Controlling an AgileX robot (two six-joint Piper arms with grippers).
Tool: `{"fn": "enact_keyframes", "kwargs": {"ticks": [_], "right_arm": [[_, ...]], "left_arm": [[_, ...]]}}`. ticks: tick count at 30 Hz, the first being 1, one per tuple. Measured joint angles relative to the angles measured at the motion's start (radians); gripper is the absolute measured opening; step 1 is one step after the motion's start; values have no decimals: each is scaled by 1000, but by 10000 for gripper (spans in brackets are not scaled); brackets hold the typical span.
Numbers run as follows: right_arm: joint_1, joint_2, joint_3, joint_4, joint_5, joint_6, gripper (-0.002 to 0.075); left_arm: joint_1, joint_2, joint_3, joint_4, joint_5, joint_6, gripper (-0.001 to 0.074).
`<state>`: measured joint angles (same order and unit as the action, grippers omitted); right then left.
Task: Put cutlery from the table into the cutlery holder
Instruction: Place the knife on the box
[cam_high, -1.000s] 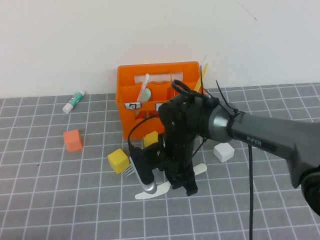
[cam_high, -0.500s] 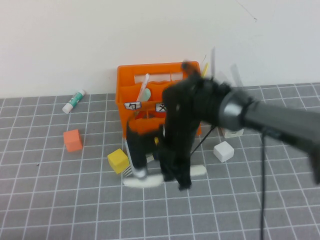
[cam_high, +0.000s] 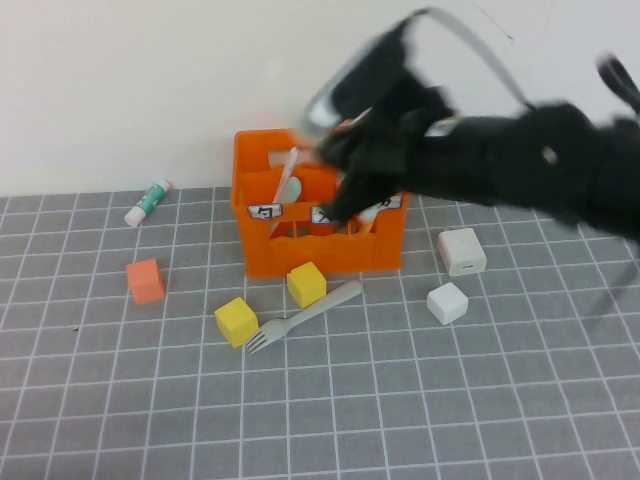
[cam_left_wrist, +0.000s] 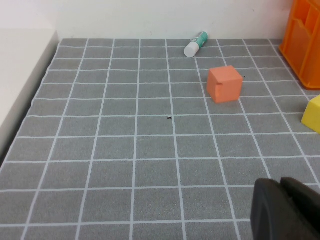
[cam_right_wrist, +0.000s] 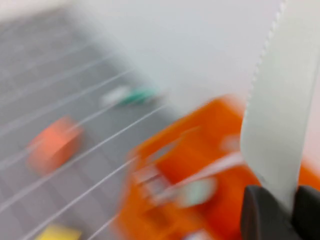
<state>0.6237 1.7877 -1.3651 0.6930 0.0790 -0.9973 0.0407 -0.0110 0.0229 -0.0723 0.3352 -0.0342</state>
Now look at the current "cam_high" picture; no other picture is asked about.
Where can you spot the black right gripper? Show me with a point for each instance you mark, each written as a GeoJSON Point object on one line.
{"type": "Point", "coordinates": [385, 95]}

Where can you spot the cream plastic knife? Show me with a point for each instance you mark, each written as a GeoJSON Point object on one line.
{"type": "Point", "coordinates": [369, 220]}

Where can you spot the pink plastic spoon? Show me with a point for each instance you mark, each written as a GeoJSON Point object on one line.
{"type": "Point", "coordinates": [290, 165]}

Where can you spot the mint green plastic spoon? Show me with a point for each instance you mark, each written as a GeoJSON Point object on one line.
{"type": "Point", "coordinates": [292, 190]}

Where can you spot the grey plastic fork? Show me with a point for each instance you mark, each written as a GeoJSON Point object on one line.
{"type": "Point", "coordinates": [300, 317]}

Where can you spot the orange plastic cutlery holder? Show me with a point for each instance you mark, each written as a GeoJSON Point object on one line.
{"type": "Point", "coordinates": [320, 250]}

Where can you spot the paper label marked knife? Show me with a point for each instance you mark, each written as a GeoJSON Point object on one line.
{"type": "Point", "coordinates": [394, 202]}

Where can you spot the paper label marked fork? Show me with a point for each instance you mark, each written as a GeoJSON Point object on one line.
{"type": "Point", "coordinates": [320, 216]}

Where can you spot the paper label marked spoon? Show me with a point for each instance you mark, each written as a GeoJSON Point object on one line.
{"type": "Point", "coordinates": [265, 212]}

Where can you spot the yellow foam cube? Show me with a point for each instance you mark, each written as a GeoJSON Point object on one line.
{"type": "Point", "coordinates": [306, 285]}
{"type": "Point", "coordinates": [236, 322]}

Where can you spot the white USB charger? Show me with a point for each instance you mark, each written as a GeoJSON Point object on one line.
{"type": "Point", "coordinates": [460, 252]}

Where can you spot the white foam cube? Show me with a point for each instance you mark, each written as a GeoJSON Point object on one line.
{"type": "Point", "coordinates": [446, 302]}

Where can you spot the white green glue stick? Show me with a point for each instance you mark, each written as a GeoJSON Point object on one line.
{"type": "Point", "coordinates": [147, 202]}

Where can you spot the orange foam cube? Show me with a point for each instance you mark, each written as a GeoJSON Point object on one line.
{"type": "Point", "coordinates": [146, 282]}

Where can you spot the grey checkered tablecloth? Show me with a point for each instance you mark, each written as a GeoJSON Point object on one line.
{"type": "Point", "coordinates": [450, 400]}

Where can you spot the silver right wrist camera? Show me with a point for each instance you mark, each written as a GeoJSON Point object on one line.
{"type": "Point", "coordinates": [320, 112]}

